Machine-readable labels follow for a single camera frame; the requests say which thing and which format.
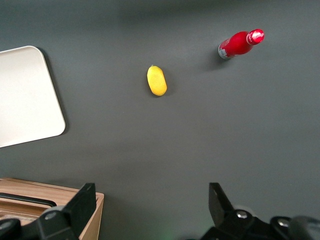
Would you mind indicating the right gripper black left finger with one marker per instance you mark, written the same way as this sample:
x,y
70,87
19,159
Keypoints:
x,y
80,207

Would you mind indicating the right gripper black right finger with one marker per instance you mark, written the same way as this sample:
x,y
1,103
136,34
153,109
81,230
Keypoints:
x,y
220,207

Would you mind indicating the cream rounded tray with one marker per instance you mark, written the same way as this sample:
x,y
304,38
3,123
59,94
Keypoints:
x,y
27,97

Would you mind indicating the red coke bottle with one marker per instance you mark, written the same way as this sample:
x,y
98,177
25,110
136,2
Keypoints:
x,y
237,45

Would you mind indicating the wooden box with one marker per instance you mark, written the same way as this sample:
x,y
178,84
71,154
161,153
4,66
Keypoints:
x,y
30,187

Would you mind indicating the yellow lemon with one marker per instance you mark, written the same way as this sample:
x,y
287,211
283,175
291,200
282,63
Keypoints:
x,y
156,80

